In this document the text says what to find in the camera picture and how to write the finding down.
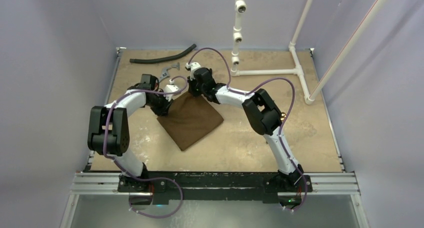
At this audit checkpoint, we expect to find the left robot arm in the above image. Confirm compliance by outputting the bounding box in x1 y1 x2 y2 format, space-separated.
87 74 180 193

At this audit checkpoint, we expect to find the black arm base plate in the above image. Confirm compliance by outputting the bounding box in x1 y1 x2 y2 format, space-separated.
117 171 313 205

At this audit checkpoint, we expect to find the red handled adjustable wrench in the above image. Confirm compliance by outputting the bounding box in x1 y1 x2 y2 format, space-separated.
158 62 180 83

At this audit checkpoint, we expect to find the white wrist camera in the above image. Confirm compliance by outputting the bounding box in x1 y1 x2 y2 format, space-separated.
185 62 202 80
163 79 180 102

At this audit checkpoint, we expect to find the black rubber hose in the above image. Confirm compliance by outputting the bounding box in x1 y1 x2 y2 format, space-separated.
129 43 198 65

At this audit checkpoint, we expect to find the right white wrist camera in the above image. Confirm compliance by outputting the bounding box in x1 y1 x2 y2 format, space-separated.
185 62 202 80

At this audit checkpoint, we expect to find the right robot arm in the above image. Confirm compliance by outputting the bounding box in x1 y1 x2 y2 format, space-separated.
189 67 308 192

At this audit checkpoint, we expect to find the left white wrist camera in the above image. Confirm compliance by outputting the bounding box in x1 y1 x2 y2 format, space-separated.
163 79 180 102

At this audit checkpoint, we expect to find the aluminium frame rail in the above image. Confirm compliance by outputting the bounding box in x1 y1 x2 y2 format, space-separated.
70 47 370 228

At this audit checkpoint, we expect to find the white PVC pipe frame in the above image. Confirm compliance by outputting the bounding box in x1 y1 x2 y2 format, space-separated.
229 0 397 105

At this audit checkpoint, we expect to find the brown cloth napkin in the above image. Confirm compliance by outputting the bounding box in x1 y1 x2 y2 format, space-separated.
157 92 224 152

